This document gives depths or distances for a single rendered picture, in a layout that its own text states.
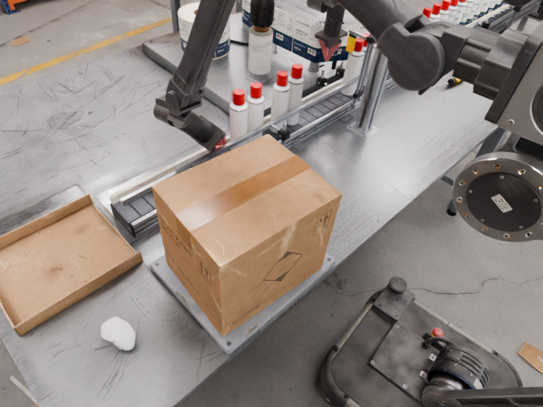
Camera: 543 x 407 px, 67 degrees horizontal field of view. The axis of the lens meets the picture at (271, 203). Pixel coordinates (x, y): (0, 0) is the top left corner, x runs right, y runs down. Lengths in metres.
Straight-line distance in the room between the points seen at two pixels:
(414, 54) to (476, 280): 1.82
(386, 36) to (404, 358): 1.26
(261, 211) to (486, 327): 1.60
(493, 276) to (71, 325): 1.97
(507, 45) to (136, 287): 0.87
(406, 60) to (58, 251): 0.91
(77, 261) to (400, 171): 0.98
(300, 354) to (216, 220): 1.18
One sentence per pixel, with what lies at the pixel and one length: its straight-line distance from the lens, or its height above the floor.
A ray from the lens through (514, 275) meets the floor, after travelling 2.47.
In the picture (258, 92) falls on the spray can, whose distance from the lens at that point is 1.20.
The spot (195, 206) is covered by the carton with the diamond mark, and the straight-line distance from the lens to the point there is 0.79.
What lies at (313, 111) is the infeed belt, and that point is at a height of 0.88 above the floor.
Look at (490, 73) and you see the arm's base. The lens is 0.62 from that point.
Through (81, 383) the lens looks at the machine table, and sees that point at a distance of 0.98.
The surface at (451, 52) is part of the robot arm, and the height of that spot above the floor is 1.46.
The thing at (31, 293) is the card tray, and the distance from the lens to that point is 1.12.
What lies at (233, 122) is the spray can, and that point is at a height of 1.00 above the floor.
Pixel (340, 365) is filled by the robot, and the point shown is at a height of 0.24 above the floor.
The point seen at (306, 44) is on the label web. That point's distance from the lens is 1.70.
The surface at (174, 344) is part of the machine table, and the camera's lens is 0.97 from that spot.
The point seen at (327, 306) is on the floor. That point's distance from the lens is 1.99.
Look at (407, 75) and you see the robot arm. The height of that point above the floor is 1.42.
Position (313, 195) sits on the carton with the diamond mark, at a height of 1.12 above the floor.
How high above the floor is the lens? 1.70
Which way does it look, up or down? 47 degrees down
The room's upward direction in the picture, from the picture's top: 6 degrees clockwise
